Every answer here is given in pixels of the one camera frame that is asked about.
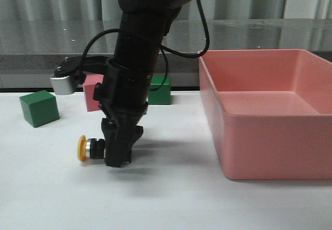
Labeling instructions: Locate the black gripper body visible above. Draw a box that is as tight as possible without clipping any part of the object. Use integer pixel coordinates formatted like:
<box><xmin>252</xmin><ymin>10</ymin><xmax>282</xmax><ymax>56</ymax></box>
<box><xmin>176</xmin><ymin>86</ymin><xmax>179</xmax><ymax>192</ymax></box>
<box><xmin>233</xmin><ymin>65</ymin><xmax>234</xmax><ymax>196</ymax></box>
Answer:
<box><xmin>93</xmin><ymin>59</ymin><xmax>153</xmax><ymax>139</ymax></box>

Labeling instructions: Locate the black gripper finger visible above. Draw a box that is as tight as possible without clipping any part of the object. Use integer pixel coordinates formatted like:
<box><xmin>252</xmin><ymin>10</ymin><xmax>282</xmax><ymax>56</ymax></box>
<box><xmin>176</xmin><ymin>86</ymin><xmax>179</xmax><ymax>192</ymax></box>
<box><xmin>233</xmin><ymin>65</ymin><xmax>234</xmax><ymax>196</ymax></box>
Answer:
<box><xmin>101</xmin><ymin>118</ymin><xmax>122</xmax><ymax>167</ymax></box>
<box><xmin>122</xmin><ymin>126</ymin><xmax>144</xmax><ymax>163</ymax></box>

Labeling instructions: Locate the yellow push button switch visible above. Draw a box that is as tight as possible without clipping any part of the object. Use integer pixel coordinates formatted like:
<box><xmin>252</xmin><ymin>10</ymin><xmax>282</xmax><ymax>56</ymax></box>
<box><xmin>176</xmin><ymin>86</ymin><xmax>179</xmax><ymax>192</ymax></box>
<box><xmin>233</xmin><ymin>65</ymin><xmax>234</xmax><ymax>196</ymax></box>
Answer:
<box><xmin>77</xmin><ymin>135</ymin><xmax>105</xmax><ymax>163</ymax></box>

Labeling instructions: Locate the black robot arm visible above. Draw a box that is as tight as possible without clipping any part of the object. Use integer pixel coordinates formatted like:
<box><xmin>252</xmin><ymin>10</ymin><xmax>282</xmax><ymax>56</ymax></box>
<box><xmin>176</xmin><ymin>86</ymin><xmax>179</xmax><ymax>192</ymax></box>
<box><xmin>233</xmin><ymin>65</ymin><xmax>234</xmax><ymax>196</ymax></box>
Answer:
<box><xmin>94</xmin><ymin>0</ymin><xmax>191</xmax><ymax>167</ymax></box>

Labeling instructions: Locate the pink cube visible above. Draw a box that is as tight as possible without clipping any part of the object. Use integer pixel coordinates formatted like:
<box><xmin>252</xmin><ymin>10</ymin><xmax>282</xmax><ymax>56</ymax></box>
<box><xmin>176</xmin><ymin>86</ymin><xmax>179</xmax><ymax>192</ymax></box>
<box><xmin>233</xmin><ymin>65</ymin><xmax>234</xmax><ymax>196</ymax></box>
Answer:
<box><xmin>83</xmin><ymin>74</ymin><xmax>103</xmax><ymax>112</ymax></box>

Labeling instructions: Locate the right green cube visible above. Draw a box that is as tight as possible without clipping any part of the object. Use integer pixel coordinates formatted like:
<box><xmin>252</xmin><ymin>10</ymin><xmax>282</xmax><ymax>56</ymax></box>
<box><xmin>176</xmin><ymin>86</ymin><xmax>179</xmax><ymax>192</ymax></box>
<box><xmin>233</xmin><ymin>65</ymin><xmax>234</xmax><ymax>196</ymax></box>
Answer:
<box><xmin>148</xmin><ymin>76</ymin><xmax>171</xmax><ymax>105</ymax></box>

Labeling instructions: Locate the green cube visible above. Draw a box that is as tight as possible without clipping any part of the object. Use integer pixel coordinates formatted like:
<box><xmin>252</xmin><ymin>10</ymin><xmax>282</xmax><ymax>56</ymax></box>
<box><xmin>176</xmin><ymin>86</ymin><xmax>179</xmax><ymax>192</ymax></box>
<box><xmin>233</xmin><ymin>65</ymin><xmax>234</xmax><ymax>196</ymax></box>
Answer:
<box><xmin>148</xmin><ymin>76</ymin><xmax>171</xmax><ymax>105</ymax></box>
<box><xmin>20</xmin><ymin>90</ymin><xmax>60</xmax><ymax>128</ymax></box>

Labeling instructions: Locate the left green cube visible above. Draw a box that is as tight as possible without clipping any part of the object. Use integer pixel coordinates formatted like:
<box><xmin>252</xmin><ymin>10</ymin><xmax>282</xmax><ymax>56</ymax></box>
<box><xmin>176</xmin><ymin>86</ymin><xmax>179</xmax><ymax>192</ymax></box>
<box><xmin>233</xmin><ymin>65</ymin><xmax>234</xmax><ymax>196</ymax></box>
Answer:
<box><xmin>20</xmin><ymin>90</ymin><xmax>60</xmax><ymax>128</ymax></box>

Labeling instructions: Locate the grey stone ledge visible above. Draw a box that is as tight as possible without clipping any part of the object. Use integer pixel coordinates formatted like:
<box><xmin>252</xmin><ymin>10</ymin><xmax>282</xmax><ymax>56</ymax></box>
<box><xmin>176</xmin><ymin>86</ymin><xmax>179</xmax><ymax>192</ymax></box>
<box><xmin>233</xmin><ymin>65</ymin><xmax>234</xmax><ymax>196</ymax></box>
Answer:
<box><xmin>1</xmin><ymin>19</ymin><xmax>331</xmax><ymax>92</ymax></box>

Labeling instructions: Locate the grey curtain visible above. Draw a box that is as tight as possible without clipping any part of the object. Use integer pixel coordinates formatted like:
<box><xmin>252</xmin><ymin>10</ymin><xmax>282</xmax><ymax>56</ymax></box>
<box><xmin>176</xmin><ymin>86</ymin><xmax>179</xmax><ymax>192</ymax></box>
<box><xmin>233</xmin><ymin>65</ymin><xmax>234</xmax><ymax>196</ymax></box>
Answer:
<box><xmin>1</xmin><ymin>0</ymin><xmax>331</xmax><ymax>21</ymax></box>

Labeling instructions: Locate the pink plastic bin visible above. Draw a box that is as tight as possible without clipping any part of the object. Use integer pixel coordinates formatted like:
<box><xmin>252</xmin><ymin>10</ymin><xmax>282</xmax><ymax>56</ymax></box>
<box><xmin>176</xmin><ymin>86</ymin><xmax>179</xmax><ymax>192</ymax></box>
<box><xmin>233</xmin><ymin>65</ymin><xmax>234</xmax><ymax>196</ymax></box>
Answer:
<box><xmin>199</xmin><ymin>49</ymin><xmax>331</xmax><ymax>180</ymax></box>

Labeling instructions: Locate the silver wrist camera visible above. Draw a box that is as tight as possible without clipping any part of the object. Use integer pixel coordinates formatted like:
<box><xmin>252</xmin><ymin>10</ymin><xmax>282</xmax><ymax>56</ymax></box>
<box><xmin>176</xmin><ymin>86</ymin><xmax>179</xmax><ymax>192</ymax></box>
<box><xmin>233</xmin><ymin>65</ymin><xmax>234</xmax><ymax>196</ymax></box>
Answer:
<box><xmin>50</xmin><ymin>57</ymin><xmax>86</xmax><ymax>95</ymax></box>

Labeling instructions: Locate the black camera cable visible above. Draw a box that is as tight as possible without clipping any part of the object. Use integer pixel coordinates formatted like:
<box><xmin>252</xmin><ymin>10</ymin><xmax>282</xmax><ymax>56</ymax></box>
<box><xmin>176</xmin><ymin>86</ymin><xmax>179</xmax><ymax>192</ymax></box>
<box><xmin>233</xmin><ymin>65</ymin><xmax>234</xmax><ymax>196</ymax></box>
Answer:
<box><xmin>77</xmin><ymin>0</ymin><xmax>210</xmax><ymax>91</ymax></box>

